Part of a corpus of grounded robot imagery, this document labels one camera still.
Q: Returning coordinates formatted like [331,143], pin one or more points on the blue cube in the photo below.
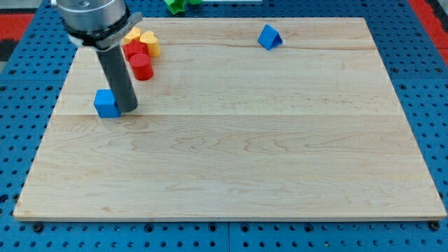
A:
[105,104]

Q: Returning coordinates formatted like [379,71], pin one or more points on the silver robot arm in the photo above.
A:
[101,24]

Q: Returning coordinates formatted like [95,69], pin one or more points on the yellow block behind arm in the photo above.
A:
[133,35]

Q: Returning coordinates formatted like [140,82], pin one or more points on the wooden board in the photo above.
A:
[226,130]

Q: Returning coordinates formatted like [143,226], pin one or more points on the blue triangular prism block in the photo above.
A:
[269,38]

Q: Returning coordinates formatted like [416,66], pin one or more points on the red cylinder block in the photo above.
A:
[141,66]

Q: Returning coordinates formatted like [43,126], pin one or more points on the yellow heart block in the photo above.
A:
[151,41]

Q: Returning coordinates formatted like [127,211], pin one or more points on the red star block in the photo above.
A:
[133,48]

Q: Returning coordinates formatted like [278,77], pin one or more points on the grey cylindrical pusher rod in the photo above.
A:
[115,70]

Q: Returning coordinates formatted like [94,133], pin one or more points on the green block at top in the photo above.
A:
[177,6]

